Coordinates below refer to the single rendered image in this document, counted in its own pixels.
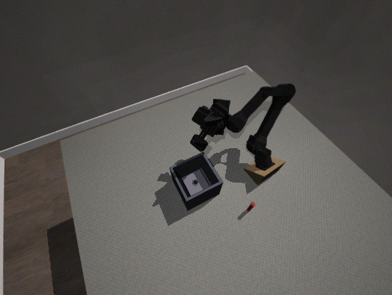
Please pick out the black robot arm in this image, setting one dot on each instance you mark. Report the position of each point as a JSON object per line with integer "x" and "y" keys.
{"x": 256, "y": 143}

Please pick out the dark red cylinder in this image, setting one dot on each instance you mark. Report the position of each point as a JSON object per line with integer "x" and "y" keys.
{"x": 251, "y": 206}

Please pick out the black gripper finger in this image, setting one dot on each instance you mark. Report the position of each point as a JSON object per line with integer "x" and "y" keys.
{"x": 200, "y": 143}
{"x": 214, "y": 116}

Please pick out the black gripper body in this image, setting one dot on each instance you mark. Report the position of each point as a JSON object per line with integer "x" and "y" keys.
{"x": 212, "y": 127}

